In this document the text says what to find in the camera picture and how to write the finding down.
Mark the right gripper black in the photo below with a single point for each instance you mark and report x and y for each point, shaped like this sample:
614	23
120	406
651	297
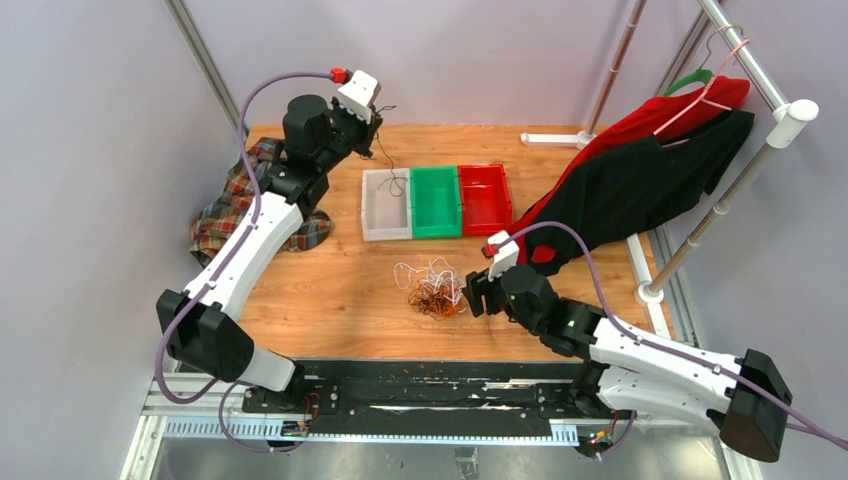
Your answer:
479	285

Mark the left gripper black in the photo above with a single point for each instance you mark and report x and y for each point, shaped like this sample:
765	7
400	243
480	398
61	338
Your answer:
367	130

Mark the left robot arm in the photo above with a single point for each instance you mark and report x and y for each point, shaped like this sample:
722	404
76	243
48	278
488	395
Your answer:
200	322

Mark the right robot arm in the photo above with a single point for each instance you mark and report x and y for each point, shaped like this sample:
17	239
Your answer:
629	369

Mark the white bin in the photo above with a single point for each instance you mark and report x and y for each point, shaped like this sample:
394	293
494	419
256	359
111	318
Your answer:
385	205

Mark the red bin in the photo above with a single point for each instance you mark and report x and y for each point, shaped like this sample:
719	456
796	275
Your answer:
485	199

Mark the green bin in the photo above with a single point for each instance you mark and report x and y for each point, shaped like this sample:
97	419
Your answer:
435	202

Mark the black garment on hanger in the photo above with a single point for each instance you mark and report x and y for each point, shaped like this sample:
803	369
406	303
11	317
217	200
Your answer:
633	188

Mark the pink hanger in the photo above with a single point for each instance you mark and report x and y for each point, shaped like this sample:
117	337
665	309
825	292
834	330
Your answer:
705	89

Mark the red garment on hanger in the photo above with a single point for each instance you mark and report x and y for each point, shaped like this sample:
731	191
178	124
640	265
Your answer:
724	92

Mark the green hanger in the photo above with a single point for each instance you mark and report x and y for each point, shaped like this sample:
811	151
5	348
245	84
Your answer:
701	76

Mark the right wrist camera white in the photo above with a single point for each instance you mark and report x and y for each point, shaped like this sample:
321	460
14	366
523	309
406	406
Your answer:
503	252

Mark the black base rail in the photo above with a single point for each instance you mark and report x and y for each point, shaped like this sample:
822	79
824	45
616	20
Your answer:
436	399

